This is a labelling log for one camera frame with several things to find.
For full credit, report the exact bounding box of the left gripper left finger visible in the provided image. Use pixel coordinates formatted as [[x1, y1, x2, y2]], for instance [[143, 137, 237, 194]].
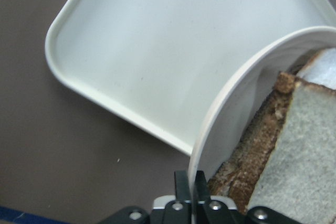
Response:
[[161, 170, 192, 224]]

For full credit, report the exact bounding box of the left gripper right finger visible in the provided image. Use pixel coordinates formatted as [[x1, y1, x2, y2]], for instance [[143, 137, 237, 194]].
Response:
[[194, 170, 236, 223]]

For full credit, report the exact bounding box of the cream round plate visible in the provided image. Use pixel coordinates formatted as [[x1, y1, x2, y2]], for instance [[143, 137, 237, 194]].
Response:
[[188, 26, 335, 191]]

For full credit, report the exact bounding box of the bread slice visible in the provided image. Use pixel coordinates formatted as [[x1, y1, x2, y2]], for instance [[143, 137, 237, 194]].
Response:
[[248, 82, 335, 223], [208, 48, 335, 214]]

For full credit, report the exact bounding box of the bread slice on plate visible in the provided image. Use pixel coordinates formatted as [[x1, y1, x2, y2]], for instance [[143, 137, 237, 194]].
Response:
[[208, 48, 335, 214]]

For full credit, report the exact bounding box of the cream bear serving tray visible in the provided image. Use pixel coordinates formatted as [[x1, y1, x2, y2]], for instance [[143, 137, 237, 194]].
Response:
[[45, 0, 335, 155]]

